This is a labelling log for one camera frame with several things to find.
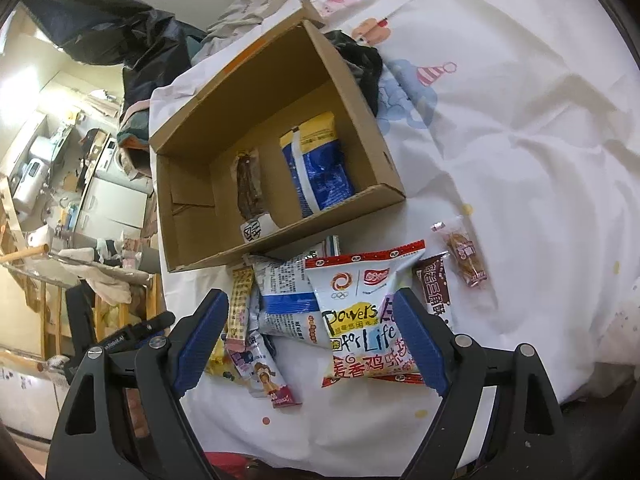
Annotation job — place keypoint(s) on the small cartoon snack packet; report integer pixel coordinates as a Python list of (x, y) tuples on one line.
[(265, 375)]

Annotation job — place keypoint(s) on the white printed bed sheet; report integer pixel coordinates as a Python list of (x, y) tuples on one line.
[(525, 160)]

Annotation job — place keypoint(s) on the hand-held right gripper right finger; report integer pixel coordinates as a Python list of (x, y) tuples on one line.
[(420, 342)]

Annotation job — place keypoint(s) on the clear wrapped brown snack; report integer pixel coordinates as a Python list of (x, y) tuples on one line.
[(465, 255)]

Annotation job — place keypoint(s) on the wooden rack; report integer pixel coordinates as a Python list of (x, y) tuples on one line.
[(50, 310)]

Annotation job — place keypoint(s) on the silver snack packet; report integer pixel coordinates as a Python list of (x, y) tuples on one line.
[(332, 246)]

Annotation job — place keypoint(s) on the brown chocolate packet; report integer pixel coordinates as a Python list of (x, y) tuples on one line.
[(434, 285)]

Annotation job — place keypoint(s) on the black plastic bag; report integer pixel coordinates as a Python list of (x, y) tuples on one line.
[(362, 67)]

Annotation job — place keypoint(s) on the white kitchen appliance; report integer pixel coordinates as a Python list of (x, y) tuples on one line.
[(31, 182)]

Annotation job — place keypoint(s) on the grey patterned blanket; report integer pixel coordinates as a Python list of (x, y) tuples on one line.
[(260, 5)]

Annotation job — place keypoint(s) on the brown cardboard box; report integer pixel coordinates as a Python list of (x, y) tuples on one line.
[(200, 125)]

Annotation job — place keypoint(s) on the beige towel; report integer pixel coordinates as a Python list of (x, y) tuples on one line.
[(107, 275)]

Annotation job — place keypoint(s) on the white cabinet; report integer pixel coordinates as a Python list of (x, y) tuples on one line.
[(112, 207)]

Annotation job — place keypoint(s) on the wooden pole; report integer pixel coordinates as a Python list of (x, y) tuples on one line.
[(22, 254)]

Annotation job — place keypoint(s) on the brown snack bar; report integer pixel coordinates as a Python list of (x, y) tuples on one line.
[(248, 185)]

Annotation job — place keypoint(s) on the blue yellow snack bag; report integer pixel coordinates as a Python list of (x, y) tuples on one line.
[(315, 170)]

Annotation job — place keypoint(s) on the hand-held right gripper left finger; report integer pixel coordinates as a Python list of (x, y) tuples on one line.
[(201, 342)]

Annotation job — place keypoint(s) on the white red chips packet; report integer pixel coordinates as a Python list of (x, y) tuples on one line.
[(350, 290)]

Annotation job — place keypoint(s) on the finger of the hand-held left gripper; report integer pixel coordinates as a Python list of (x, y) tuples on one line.
[(80, 315), (152, 322)]

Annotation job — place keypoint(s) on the dark jacket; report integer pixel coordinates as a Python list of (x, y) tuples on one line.
[(115, 25)]

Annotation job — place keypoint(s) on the yellow snack packet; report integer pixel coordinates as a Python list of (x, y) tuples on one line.
[(216, 362)]

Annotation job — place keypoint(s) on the yellow pink snack stick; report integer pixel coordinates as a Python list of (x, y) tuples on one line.
[(241, 300)]

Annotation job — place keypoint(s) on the white blue snack bag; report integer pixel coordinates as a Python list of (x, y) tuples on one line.
[(285, 295)]

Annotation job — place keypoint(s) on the green pink cloth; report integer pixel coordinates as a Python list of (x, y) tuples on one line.
[(134, 130)]

